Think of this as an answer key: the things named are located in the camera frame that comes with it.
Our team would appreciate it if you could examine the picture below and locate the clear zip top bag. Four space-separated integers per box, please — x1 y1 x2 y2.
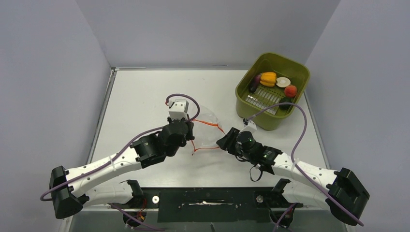
190 105 226 155

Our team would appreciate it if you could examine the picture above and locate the yellow toy bell pepper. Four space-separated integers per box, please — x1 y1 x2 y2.
260 72 277 87

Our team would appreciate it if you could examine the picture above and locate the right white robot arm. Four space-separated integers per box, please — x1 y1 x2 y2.
216 128 370 226

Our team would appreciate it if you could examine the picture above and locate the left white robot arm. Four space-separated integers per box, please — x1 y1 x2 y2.
49 118 194 219

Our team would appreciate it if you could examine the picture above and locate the purple toy eggplant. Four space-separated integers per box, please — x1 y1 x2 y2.
248 73 262 93

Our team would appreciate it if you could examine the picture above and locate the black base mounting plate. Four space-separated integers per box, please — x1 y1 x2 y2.
124 187 291 223

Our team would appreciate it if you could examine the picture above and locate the dark green toy avocado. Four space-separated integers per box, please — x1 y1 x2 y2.
279 97 293 111

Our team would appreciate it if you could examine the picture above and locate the olive green plastic basket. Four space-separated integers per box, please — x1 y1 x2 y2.
235 53 310 131

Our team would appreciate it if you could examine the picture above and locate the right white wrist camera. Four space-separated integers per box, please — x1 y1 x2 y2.
241 120 257 133

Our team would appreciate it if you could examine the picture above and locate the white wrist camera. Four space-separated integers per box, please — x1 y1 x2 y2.
167 99 189 120
241 120 257 133

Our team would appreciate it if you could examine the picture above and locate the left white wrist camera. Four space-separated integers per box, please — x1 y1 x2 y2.
167 99 189 120

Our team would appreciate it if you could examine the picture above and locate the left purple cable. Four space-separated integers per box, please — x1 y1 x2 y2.
40 93 201 232

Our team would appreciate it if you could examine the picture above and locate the purple cable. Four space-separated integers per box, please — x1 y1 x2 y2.
243 102 365 232
40 93 201 232

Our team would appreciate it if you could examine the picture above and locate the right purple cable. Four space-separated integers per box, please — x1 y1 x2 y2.
243 102 365 232

